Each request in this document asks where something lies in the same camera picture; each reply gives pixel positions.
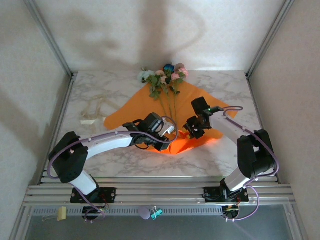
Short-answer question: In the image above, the orange wrapping paper sheet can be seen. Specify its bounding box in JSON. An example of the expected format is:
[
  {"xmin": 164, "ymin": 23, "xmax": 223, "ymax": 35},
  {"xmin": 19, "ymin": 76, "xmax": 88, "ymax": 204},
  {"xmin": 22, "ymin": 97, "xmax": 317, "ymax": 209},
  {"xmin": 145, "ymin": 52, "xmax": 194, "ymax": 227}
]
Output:
[{"xmin": 103, "ymin": 79, "xmax": 238, "ymax": 156}]

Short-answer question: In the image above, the peach artificial flower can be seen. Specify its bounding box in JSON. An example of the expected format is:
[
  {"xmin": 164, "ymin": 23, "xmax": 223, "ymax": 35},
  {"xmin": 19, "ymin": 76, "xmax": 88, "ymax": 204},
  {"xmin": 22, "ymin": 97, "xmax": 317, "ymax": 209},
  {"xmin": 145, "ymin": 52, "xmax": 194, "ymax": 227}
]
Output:
[{"xmin": 155, "ymin": 69, "xmax": 175, "ymax": 120}]

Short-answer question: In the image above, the blue artificial rose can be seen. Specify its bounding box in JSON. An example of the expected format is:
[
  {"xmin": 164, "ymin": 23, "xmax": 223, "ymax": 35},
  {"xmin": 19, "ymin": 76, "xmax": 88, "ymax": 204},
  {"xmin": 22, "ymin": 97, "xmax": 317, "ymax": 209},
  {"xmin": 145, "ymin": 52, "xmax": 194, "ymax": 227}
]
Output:
[{"xmin": 163, "ymin": 63, "xmax": 176, "ymax": 85}]

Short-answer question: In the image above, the mint white artificial flower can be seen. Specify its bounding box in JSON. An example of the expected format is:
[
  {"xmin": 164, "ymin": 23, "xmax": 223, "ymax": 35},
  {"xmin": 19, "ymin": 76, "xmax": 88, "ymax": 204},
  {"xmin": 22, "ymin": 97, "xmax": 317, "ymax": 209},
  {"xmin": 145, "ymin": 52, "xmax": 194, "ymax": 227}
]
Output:
[{"xmin": 137, "ymin": 66, "xmax": 168, "ymax": 116}]

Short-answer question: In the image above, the cream ribbon with gold print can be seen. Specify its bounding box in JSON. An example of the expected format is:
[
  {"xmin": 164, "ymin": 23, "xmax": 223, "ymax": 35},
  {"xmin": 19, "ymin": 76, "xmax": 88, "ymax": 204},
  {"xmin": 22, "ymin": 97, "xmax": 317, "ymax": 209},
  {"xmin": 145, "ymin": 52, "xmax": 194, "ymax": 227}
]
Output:
[{"xmin": 79, "ymin": 93, "xmax": 121, "ymax": 126}]

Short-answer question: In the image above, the teal binder clip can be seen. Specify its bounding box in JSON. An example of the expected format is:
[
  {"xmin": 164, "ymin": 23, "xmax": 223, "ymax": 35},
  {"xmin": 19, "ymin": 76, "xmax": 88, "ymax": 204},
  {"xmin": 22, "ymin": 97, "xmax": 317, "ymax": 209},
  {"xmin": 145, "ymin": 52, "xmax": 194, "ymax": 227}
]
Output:
[{"xmin": 149, "ymin": 205, "xmax": 164, "ymax": 221}]

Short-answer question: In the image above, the purple round disc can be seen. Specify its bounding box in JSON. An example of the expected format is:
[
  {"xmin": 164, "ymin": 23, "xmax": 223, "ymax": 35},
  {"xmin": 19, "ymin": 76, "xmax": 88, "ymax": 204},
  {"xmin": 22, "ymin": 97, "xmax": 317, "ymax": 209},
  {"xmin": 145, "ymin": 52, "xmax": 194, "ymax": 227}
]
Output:
[{"xmin": 137, "ymin": 206, "xmax": 152, "ymax": 221}]

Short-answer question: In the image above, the cream binder clip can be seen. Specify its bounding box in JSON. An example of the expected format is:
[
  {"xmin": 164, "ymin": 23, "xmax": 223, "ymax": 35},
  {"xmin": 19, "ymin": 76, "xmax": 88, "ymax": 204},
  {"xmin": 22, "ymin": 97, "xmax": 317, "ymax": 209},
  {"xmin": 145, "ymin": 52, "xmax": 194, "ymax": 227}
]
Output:
[{"xmin": 41, "ymin": 206, "xmax": 68, "ymax": 223}]

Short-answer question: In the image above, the aluminium frame rail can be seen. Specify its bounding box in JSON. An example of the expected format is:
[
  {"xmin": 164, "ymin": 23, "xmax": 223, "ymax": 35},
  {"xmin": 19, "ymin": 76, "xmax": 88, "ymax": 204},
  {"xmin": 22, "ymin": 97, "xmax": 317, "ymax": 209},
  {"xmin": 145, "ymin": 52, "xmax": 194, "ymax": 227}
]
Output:
[{"xmin": 22, "ymin": 176, "xmax": 298, "ymax": 208}]

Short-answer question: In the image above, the aluminium side rail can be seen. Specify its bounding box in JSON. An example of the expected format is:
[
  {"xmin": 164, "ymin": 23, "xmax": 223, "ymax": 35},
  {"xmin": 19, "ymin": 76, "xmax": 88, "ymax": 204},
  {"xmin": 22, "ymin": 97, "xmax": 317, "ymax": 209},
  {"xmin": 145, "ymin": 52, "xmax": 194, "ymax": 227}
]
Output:
[
  {"xmin": 37, "ymin": 73, "xmax": 77, "ymax": 186},
  {"xmin": 246, "ymin": 73, "xmax": 280, "ymax": 183}
]

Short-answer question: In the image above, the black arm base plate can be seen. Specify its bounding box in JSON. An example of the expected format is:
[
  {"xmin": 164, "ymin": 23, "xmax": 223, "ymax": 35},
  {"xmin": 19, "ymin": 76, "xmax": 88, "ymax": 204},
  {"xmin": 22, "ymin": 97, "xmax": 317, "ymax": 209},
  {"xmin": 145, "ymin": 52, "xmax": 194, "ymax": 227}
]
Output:
[
  {"xmin": 69, "ymin": 186, "xmax": 118, "ymax": 204},
  {"xmin": 203, "ymin": 186, "xmax": 250, "ymax": 204}
]

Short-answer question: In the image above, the grey slotted cable duct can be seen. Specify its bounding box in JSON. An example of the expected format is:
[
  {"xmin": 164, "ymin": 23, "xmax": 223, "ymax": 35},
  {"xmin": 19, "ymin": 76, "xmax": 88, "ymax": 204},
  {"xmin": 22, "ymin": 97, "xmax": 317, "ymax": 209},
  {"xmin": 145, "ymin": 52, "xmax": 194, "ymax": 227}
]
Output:
[{"xmin": 31, "ymin": 206, "xmax": 224, "ymax": 217}]

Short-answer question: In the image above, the aluminium frame post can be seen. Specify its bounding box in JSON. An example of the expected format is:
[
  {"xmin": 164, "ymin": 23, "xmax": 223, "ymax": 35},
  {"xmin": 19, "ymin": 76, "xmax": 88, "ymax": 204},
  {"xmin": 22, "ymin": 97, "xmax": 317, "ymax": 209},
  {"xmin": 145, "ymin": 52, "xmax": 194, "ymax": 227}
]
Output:
[
  {"xmin": 246, "ymin": 0, "xmax": 295, "ymax": 79},
  {"xmin": 23, "ymin": 0, "xmax": 76, "ymax": 79}
]

